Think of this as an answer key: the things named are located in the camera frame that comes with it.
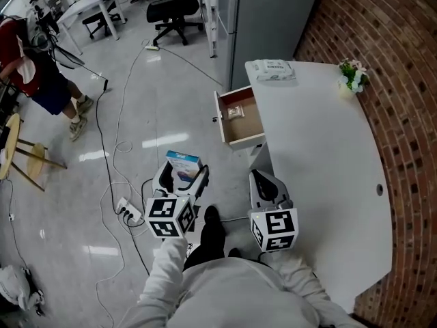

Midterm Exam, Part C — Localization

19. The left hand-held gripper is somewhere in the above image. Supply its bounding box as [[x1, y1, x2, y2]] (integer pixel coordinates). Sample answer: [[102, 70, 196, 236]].
[[144, 161, 210, 241]]

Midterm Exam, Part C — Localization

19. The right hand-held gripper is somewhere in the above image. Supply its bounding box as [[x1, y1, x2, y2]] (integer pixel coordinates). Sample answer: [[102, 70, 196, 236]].
[[247, 169, 299, 254]]

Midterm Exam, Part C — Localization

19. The small blue white box item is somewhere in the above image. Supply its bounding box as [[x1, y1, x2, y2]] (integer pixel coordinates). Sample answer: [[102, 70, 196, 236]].
[[165, 150, 203, 188]]

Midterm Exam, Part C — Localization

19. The white wooden drawer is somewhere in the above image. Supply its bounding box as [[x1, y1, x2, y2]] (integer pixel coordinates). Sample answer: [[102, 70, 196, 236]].
[[211, 85, 267, 150]]

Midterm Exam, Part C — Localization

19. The person's left forearm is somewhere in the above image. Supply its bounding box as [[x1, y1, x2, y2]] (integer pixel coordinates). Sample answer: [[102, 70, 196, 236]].
[[135, 238, 189, 309]]

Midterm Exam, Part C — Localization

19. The person's right forearm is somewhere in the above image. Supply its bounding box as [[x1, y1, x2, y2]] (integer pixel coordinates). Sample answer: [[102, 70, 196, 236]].
[[271, 250, 330, 302]]

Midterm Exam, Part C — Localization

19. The person's black leg and shoe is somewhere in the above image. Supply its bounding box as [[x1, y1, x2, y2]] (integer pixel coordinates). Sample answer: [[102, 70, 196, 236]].
[[183, 205, 242, 271]]

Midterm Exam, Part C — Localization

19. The person's white hooded torso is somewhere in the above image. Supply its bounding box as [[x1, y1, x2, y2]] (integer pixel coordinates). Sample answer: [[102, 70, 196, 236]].
[[124, 256, 368, 328]]

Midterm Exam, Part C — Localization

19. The white wet wipes pack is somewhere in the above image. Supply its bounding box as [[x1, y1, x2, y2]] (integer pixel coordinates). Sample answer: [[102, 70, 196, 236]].
[[246, 59, 295, 83]]

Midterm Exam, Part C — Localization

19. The small flower pot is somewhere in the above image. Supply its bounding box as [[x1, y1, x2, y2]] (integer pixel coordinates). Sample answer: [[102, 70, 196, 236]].
[[337, 58, 371, 99]]

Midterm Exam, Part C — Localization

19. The wooden round stool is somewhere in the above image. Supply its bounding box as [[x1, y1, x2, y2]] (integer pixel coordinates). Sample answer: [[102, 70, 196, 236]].
[[0, 113, 68, 193]]

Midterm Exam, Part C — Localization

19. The grey tall cabinet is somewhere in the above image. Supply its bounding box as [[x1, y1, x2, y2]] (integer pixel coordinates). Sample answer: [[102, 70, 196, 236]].
[[218, 0, 324, 90]]

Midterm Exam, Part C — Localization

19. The white metal shelf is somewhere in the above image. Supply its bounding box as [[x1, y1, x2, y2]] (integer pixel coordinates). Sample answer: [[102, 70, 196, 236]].
[[197, 0, 220, 59]]

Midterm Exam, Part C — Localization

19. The black office chair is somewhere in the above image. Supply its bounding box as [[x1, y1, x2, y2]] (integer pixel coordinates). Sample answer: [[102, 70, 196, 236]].
[[146, 0, 205, 47]]

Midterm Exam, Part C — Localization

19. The white office table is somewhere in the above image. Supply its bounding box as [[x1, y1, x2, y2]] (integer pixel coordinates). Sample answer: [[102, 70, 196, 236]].
[[55, 0, 128, 56]]

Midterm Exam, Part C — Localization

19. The white floor cable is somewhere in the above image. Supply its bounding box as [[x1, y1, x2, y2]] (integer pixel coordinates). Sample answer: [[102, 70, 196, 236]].
[[94, 38, 226, 328]]

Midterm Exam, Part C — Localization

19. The black floor cable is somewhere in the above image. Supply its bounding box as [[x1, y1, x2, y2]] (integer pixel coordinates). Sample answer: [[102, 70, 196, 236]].
[[51, 42, 161, 276]]

